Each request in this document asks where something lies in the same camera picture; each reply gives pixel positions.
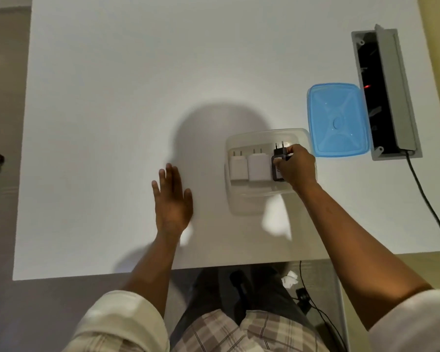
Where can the blue plastic lid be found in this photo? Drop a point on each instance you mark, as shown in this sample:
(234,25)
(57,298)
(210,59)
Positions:
(337,120)

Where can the black power adapter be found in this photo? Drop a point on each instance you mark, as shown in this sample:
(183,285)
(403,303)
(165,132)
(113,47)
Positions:
(303,298)

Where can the person's left hand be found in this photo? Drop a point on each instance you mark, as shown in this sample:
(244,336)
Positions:
(174,205)

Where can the grey desk socket box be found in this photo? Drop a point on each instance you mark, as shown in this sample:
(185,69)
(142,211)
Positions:
(396,87)

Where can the dark trousers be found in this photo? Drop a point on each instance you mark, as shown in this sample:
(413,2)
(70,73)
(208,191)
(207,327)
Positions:
(205,289)

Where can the crumpled white tissue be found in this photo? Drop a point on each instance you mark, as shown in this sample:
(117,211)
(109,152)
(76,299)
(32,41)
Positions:
(289,279)

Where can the person's left forearm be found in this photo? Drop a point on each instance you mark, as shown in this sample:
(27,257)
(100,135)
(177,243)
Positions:
(150,267)

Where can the beige plaid shirt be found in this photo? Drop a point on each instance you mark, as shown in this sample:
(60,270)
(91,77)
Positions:
(132,322)

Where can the person's right forearm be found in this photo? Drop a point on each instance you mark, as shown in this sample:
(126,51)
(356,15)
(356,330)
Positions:
(352,252)

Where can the dark grey charger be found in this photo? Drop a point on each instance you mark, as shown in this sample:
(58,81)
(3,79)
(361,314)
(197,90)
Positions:
(278,153)

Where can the large white charger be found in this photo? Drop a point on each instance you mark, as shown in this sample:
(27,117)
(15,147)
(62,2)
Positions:
(258,168)

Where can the small white charger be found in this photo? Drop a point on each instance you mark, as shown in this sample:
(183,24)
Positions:
(239,168)

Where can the clear plastic container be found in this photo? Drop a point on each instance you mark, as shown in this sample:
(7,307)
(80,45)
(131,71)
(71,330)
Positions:
(249,205)

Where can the person's right hand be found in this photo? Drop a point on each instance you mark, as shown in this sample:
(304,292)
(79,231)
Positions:
(300,172)

